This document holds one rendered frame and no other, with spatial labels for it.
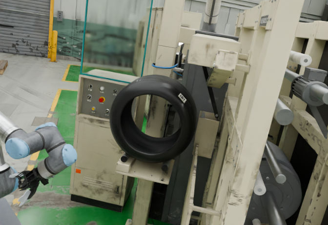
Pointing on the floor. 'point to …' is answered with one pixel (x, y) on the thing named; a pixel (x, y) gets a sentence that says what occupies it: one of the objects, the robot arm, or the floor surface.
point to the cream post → (176, 19)
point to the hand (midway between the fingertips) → (14, 191)
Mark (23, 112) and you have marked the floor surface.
